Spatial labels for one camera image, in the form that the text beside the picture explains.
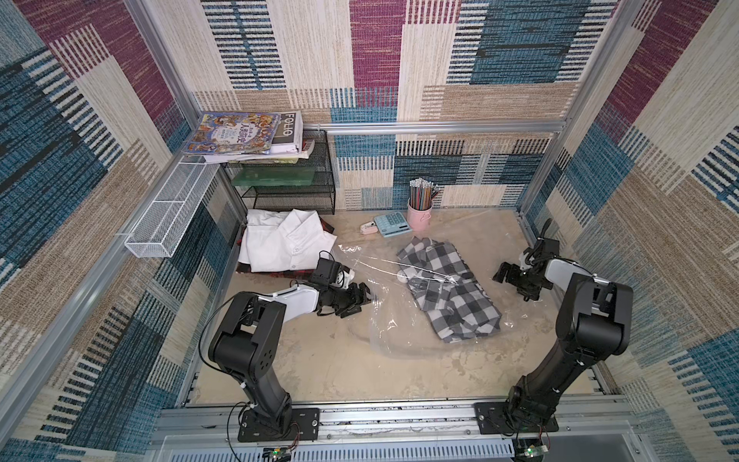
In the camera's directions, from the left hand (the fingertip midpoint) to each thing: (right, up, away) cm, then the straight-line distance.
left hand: (370, 301), depth 91 cm
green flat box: (-32, +41, +7) cm, 52 cm away
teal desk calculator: (+8, +25, +24) cm, 36 cm away
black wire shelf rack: (-21, +36, +27) cm, 49 cm away
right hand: (+46, +5, +8) cm, 47 cm away
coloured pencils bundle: (+19, +37, +17) cm, 45 cm away
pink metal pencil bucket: (+18, +27, +18) cm, 37 cm away
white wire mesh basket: (-50, +24, -18) cm, 58 cm away
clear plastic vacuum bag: (+9, -5, -9) cm, 14 cm away
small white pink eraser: (0, +24, +22) cm, 32 cm away
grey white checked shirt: (+28, -1, +1) cm, 28 cm away
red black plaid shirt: (-43, +9, +8) cm, 45 cm away
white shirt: (-26, +19, +8) cm, 34 cm away
